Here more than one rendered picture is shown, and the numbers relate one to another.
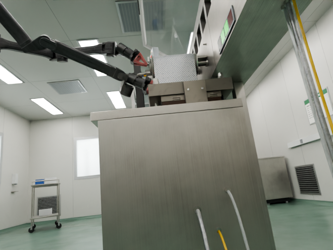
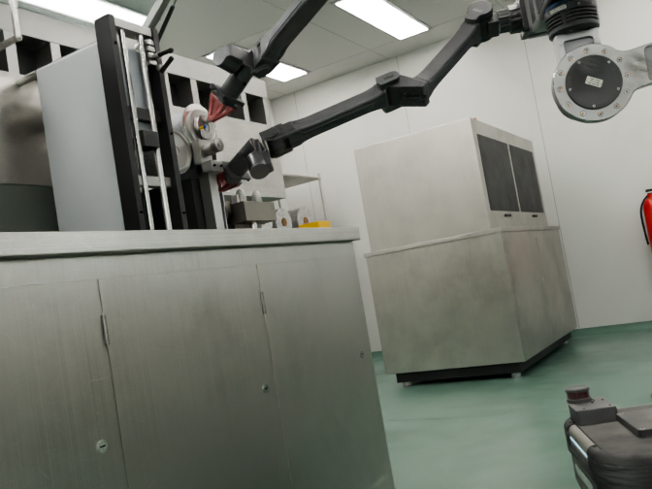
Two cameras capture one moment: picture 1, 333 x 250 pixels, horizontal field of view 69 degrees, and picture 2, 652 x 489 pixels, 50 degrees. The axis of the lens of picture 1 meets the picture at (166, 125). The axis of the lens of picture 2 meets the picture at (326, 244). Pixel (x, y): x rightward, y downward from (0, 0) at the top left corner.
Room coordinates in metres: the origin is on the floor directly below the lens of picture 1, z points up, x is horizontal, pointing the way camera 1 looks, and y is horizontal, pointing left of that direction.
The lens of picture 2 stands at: (2.83, 1.40, 0.72)
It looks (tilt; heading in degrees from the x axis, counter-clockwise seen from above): 4 degrees up; 213
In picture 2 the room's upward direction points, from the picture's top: 10 degrees counter-clockwise
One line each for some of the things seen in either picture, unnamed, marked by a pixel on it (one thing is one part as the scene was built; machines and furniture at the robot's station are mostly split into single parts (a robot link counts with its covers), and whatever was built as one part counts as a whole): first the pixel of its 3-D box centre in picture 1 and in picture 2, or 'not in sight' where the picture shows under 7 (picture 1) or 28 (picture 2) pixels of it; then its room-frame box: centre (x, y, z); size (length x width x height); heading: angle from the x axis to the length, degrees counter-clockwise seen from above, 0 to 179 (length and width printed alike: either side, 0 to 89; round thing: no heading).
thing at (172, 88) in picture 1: (189, 93); (211, 223); (1.15, -0.13, 1.00); 0.40 x 0.16 x 0.06; 93
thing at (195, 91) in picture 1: (195, 92); not in sight; (1.06, -0.15, 0.96); 0.10 x 0.03 x 0.11; 93
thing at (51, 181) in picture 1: (45, 203); not in sight; (5.37, 2.73, 0.51); 0.91 x 0.58 x 1.02; 27
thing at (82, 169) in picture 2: not in sight; (75, 160); (1.66, -0.10, 1.17); 0.34 x 0.05 x 0.54; 93
